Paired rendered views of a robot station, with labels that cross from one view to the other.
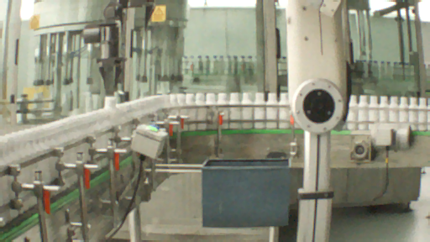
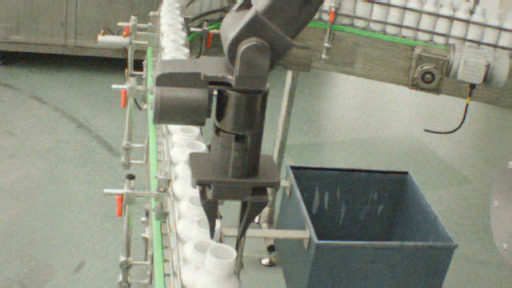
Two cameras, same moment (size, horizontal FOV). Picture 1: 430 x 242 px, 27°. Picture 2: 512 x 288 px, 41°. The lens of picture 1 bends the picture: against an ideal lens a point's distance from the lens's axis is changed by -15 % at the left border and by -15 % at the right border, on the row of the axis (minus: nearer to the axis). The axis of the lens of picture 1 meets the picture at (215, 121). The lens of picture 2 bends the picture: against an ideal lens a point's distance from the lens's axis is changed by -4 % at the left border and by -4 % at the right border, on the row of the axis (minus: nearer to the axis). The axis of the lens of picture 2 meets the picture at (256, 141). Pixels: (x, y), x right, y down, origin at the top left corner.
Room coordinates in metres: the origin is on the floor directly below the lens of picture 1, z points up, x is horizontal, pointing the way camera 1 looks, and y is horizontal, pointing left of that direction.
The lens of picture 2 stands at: (2.52, 0.51, 1.72)
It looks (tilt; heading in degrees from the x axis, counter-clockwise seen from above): 27 degrees down; 344
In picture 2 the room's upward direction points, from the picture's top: 9 degrees clockwise
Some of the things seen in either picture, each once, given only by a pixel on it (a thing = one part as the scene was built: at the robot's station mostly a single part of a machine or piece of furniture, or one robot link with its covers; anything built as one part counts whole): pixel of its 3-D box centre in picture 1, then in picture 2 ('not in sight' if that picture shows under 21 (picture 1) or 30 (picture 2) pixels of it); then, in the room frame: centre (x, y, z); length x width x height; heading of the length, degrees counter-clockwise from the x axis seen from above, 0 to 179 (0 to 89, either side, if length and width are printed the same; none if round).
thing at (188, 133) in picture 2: not in sight; (184, 170); (3.63, 0.31, 1.08); 0.06 x 0.06 x 0.17
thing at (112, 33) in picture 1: (110, 34); (236, 103); (3.22, 0.34, 1.41); 0.07 x 0.06 x 0.07; 85
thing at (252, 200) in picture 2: (112, 74); (232, 204); (3.22, 0.33, 1.27); 0.07 x 0.07 x 0.09; 86
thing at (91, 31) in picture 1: (100, 25); (208, 76); (3.22, 0.37, 1.44); 0.12 x 0.09 x 0.12; 85
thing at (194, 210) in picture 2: not in sight; (194, 245); (3.40, 0.33, 1.08); 0.06 x 0.06 x 0.17
